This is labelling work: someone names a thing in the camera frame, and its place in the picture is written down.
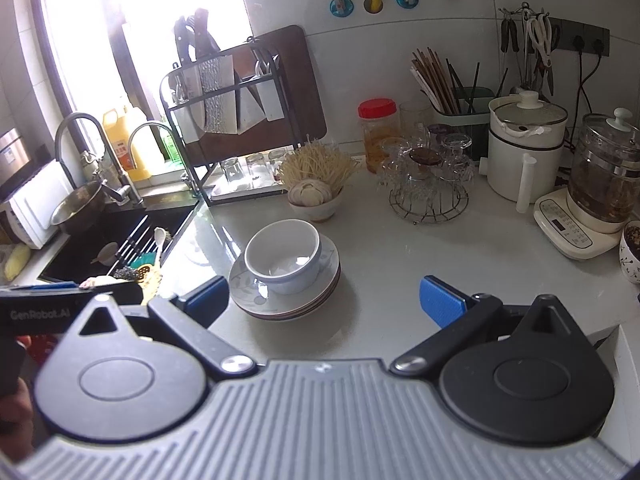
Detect floral patterned plate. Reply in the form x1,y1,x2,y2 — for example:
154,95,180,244
242,300,341,323

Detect black power cable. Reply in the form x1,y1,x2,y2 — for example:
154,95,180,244
569,50,602,157

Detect small leaf patterned bowl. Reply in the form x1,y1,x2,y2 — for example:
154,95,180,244
619,220,640,285

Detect bundle of black chopsticks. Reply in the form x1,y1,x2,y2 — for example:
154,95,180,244
444,60,484,114

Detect white rack utensil cup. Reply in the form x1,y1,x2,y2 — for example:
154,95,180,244
254,60,284,122
171,67,206,144

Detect silver appliance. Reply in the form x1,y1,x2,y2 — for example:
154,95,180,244
0,127,34,197

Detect bundle of wooden chopsticks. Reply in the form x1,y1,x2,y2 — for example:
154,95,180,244
410,47,464,116

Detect black handled kitchen knives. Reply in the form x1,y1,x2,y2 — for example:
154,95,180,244
172,7,221,64

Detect green detergent bottle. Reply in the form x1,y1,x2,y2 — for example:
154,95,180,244
159,127,184,164

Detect light blue bowl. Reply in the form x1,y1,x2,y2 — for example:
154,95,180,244
244,240,321,296

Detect grey patterned cutting board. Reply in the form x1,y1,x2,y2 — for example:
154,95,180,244
198,55,236,134

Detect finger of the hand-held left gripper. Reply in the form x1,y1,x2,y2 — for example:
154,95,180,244
0,282,81,294
77,281,146,307

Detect white deep plate leaf print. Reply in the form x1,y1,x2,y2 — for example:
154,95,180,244
228,232,342,312

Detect yellow dish cloth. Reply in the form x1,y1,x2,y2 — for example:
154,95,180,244
89,266,164,307

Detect wire glass rack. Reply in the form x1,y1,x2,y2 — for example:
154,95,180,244
387,147,471,224

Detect white countertop appliance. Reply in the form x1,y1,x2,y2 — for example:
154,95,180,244
0,158,76,251

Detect small chrome faucet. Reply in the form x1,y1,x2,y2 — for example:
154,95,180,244
127,120,201,197

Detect cream kettle base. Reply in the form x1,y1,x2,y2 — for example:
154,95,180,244
532,187,634,261

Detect black sink drain rack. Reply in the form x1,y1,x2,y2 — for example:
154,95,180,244
112,214,174,267

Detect white spoon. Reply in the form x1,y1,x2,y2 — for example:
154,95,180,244
152,227,169,269

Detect white garlic bowl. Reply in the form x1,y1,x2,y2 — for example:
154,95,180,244
286,187,346,222

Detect white drip tray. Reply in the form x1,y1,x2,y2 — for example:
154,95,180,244
210,179,289,199

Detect teal sponge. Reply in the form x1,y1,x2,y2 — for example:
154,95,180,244
127,254,156,282

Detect white electric cooking pot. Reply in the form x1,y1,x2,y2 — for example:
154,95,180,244
480,90,569,214

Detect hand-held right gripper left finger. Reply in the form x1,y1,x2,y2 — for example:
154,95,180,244
75,275,256,376

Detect red lid plastic jar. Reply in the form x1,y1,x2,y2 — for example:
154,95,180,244
357,98,401,174

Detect glass electric kettle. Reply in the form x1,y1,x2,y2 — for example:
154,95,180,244
567,107,640,235

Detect yellow detergent bottle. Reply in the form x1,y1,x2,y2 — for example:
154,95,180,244
102,104,152,181

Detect white shallow plate leaf print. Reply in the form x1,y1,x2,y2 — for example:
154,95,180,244
234,290,342,317

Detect wire rack of glasses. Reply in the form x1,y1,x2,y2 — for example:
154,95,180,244
377,102,476,197

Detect black metal dish rack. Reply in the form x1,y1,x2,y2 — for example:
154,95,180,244
158,35,289,204

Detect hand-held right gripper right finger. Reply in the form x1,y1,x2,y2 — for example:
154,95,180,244
390,275,578,376

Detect yellow sponge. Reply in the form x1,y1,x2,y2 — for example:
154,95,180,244
2,242,32,282

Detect green white utensil holder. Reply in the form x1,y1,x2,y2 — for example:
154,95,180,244
430,87,496,134

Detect white handled scissors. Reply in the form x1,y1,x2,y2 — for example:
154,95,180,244
527,12,562,59

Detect person's left hand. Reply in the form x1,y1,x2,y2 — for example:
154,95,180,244
0,376,37,464

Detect black kitchen sink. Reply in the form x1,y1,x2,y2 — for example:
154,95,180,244
39,199,199,287

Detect stainless steel bowl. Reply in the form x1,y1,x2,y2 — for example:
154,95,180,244
49,179,109,237

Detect garlic bulb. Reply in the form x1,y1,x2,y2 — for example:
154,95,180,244
288,178,334,207

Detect black wall socket strip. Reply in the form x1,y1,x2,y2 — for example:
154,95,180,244
547,17,611,59

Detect tall chrome pull-down faucet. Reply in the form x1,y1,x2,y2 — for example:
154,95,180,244
53,112,146,206

